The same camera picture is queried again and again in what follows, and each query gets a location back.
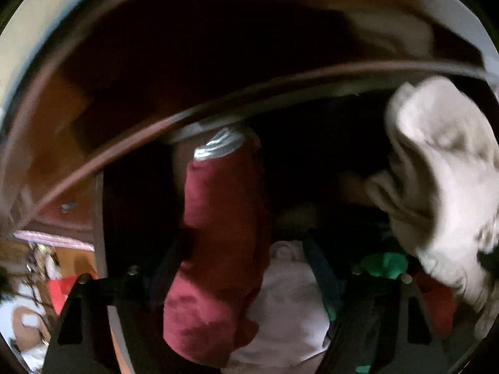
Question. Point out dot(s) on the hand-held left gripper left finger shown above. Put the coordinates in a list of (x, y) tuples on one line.
[(117, 292)]

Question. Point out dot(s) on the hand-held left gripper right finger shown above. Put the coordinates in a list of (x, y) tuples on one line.
[(320, 276)]

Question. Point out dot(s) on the white underwear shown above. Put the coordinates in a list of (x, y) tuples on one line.
[(288, 311)]

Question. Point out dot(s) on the green and black underwear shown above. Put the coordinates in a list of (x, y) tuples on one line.
[(384, 263)]

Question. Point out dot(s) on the maroon underwear striped waistband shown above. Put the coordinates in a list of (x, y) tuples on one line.
[(218, 222)]

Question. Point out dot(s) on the red-orange underwear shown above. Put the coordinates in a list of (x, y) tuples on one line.
[(436, 304)]

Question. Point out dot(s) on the beige underwear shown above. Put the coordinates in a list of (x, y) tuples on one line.
[(436, 163)]

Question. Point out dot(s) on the red plastic stool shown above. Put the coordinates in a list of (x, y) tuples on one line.
[(62, 294)]

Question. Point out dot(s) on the pink patterned cloth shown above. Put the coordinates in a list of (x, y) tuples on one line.
[(50, 237)]

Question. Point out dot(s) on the brown dresser with beige top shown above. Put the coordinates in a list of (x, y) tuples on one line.
[(156, 54)]

